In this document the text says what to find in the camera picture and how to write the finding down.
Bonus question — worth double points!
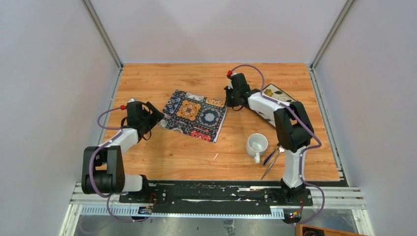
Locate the square floral plate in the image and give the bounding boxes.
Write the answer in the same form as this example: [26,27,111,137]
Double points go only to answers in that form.
[256,84,296,126]

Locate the colourful patterned placemat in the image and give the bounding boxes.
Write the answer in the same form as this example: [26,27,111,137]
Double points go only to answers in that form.
[159,90,227,143]

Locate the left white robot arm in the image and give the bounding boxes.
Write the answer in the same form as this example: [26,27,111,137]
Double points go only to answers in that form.
[81,100,164,203]

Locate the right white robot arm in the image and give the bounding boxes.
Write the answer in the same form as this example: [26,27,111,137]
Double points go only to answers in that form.
[225,71,314,206]

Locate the white mug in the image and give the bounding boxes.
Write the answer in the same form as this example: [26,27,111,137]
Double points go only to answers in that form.
[245,133,268,164]

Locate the silver fork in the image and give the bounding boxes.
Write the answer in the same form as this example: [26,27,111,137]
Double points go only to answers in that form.
[261,146,284,180]

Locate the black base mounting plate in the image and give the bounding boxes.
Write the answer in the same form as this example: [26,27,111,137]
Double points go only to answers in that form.
[119,182,313,216]

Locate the orange wooden box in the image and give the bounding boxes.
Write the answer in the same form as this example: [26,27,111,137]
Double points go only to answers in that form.
[296,224,361,236]

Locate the purple handled knife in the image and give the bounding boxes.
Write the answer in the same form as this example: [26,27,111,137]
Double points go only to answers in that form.
[263,144,280,166]

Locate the aluminium frame rail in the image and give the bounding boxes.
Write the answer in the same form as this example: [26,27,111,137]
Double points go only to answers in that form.
[70,184,365,219]

